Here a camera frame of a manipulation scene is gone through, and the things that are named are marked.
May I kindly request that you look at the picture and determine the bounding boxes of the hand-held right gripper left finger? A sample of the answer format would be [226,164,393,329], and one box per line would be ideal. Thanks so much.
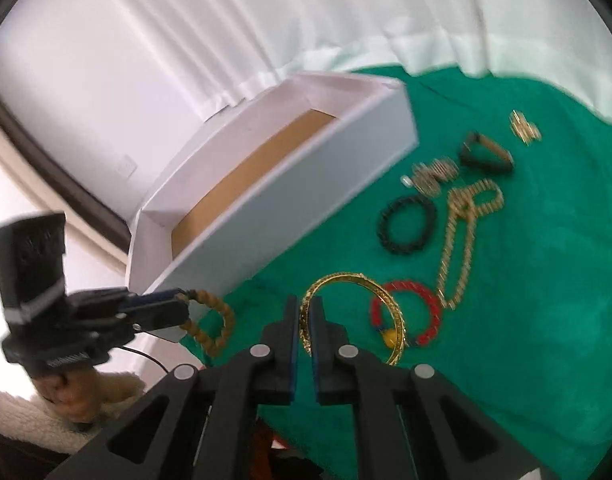
[46,296,299,480]

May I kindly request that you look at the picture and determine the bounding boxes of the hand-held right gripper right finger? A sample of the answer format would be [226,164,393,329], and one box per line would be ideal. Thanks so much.
[308,296,572,480]

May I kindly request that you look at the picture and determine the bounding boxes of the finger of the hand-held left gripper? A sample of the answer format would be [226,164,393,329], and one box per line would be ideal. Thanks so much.
[123,286,190,311]
[131,299,190,334]

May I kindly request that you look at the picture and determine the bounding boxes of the wooden bead bracelet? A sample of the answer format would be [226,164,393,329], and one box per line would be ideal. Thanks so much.
[178,286,237,359]

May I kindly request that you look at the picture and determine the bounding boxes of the gold bangle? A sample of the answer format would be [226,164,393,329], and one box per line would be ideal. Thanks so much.
[298,272,408,367]

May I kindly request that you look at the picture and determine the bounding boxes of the red bead bracelet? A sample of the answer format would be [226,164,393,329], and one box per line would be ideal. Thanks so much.
[369,280,445,349]

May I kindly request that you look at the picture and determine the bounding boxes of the black bead bracelet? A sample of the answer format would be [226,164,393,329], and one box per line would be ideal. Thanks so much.
[377,193,439,255]

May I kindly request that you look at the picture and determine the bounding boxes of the white cardboard box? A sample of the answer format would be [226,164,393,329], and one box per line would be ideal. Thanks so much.
[127,72,420,345]

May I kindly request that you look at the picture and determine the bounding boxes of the gold chain necklace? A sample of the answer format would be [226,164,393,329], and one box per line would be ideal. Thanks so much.
[434,178,505,312]

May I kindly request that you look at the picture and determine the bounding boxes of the dark wristwatch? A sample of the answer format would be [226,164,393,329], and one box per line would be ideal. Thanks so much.
[458,131,516,177]

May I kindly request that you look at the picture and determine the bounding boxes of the gold disc earrings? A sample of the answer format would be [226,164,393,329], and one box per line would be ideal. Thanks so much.
[508,109,543,147]

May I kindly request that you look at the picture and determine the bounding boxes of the person's left forearm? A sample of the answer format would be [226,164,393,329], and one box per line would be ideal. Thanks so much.
[0,370,148,456]

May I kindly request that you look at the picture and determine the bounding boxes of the person's left hand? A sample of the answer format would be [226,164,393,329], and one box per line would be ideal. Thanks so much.
[33,371,106,424]

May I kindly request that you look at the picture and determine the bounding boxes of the dark cloth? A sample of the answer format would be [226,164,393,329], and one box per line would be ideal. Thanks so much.
[0,430,84,480]

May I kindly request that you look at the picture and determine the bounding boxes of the green cloth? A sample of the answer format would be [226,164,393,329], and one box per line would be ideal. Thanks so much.
[178,62,612,480]

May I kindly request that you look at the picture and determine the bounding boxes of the white curtain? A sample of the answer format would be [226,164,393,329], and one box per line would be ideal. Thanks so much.
[0,0,612,201]

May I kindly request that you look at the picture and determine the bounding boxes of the thin black cable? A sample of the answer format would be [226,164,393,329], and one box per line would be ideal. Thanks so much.
[117,344,208,376]

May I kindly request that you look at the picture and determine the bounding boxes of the dark frame strip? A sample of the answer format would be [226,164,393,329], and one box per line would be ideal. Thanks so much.
[0,79,133,262]

